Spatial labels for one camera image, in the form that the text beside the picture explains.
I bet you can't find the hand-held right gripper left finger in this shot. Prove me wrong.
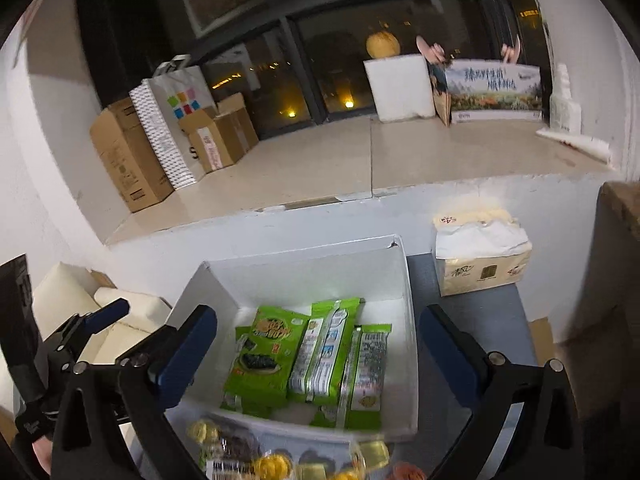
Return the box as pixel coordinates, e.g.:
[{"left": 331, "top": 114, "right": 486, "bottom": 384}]
[{"left": 50, "top": 304, "right": 219, "bottom": 480}]

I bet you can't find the white paper roll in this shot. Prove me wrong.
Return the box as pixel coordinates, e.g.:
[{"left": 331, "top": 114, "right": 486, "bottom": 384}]
[{"left": 536, "top": 127, "right": 612, "bottom": 163}]

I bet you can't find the flat cardboard sheet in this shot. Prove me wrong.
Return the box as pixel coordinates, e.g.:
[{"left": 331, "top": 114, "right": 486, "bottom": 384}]
[{"left": 527, "top": 317, "right": 557, "bottom": 361}]

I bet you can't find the green seaweed snack packet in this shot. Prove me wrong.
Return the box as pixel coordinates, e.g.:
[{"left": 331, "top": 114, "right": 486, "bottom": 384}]
[{"left": 221, "top": 307, "right": 311, "bottom": 411}]

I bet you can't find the cream leather sofa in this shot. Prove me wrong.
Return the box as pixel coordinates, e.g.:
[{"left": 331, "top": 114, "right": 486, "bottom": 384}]
[{"left": 30, "top": 262, "right": 173, "bottom": 348}]

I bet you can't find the open brown cardboard box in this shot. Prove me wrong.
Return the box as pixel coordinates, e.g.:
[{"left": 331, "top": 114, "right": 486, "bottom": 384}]
[{"left": 177, "top": 92, "right": 260, "bottom": 173}]

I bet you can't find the landscape printed box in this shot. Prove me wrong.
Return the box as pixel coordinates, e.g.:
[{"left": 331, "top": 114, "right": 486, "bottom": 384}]
[{"left": 444, "top": 60, "right": 545, "bottom": 126}]

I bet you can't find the round yellow fruit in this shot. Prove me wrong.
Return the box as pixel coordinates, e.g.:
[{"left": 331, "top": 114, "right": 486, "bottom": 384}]
[{"left": 366, "top": 30, "right": 401, "bottom": 61}]

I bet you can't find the dark glass window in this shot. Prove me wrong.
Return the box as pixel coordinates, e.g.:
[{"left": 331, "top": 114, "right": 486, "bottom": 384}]
[{"left": 75, "top": 0, "right": 551, "bottom": 141}]

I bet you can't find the white polka dot bag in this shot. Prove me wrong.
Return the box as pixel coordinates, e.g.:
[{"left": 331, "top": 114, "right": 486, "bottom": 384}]
[{"left": 129, "top": 79, "right": 198, "bottom": 190}]

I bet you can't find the white foam box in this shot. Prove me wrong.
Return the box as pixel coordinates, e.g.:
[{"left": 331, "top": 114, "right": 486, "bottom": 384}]
[{"left": 363, "top": 54, "right": 436, "bottom": 122}]

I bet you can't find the white cardboard box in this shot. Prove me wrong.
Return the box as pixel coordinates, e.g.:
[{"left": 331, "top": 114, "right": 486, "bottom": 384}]
[{"left": 165, "top": 234, "right": 420, "bottom": 443}]

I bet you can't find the white bag with coloured squares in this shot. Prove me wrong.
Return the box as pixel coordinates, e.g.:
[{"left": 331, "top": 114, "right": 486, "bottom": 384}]
[{"left": 150, "top": 57, "right": 218, "bottom": 181}]

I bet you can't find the yellow tissue pack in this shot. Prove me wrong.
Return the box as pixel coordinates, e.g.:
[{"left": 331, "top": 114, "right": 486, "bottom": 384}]
[{"left": 434, "top": 205, "right": 533, "bottom": 297}]

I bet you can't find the person's left hand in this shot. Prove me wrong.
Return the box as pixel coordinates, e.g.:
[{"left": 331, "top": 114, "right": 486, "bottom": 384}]
[{"left": 32, "top": 437, "right": 54, "bottom": 480}]

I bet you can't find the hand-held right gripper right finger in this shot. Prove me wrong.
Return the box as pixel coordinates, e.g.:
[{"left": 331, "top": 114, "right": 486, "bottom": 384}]
[{"left": 419, "top": 303, "right": 584, "bottom": 480}]

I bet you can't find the tall brown cardboard box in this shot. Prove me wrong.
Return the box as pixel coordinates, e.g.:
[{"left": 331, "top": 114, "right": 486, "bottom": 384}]
[{"left": 90, "top": 97, "right": 176, "bottom": 213}]

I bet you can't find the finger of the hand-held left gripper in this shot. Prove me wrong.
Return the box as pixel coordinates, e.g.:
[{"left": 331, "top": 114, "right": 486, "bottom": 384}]
[{"left": 46, "top": 297, "right": 131, "bottom": 362}]

